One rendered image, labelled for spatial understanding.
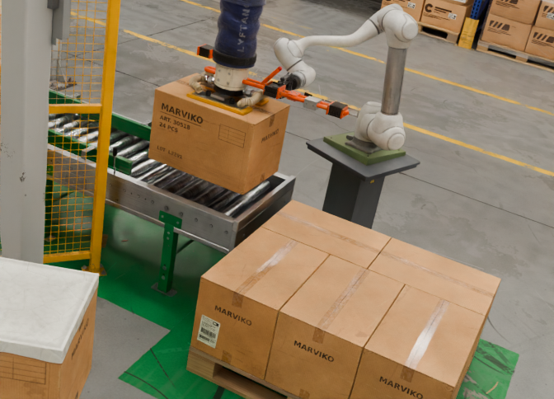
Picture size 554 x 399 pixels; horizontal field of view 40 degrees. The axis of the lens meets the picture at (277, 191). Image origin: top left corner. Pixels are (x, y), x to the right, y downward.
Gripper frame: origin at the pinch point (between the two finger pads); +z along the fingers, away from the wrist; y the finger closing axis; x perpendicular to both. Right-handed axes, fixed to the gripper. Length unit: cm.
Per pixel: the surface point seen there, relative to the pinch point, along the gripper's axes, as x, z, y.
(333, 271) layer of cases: -60, 33, 66
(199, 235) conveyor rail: 14, 34, 76
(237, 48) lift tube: 20.7, 9.5, -18.0
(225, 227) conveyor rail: 0, 34, 65
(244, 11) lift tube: 20.4, 9.2, -36.7
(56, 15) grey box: 62, 95, -36
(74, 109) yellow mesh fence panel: 80, 56, 21
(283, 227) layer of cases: -22, 12, 66
